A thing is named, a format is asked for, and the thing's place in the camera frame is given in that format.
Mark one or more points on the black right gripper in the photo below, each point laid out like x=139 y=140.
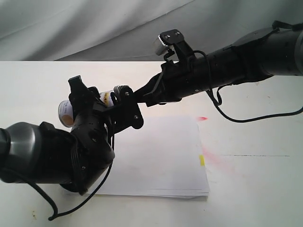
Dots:
x=173 y=84

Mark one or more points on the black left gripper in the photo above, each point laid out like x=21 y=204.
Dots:
x=93 y=129

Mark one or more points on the white spray paint can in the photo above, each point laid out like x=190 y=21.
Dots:
x=108 y=98

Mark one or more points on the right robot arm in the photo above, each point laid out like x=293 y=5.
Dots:
x=276 y=50

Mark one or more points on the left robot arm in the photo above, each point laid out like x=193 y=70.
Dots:
x=37 y=154

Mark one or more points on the stack of white paper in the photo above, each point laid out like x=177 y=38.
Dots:
x=163 y=159

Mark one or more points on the white backdrop cloth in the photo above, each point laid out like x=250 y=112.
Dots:
x=124 y=30

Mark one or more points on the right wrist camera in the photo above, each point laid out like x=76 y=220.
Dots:
x=172 y=42

